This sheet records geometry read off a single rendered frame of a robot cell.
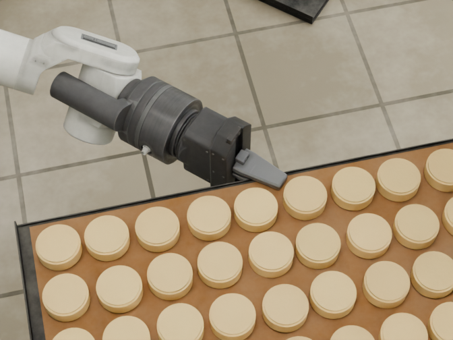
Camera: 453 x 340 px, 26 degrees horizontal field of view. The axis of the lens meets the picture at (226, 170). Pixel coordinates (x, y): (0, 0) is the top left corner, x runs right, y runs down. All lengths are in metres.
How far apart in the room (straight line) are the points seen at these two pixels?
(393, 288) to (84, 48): 0.45
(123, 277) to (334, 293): 0.23
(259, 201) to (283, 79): 1.38
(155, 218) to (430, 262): 0.31
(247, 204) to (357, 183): 0.13
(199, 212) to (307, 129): 1.31
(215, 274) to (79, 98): 0.27
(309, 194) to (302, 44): 1.45
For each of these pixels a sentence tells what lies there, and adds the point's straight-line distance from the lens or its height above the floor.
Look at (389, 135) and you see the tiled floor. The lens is 2.41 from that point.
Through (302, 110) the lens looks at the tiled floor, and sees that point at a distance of 2.43.
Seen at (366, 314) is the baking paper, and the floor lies 1.00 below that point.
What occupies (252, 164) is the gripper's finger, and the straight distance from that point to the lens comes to 1.15.
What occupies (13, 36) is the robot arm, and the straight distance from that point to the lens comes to 1.22.
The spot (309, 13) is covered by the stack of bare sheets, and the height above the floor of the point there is 0.02.
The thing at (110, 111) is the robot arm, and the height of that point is 1.05.
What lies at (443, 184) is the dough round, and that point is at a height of 1.02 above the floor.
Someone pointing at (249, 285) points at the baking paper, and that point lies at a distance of 1.09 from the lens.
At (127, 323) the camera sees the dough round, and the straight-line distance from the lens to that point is 1.06.
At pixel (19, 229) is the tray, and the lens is 1.14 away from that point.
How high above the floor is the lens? 1.99
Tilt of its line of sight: 59 degrees down
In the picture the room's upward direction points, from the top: straight up
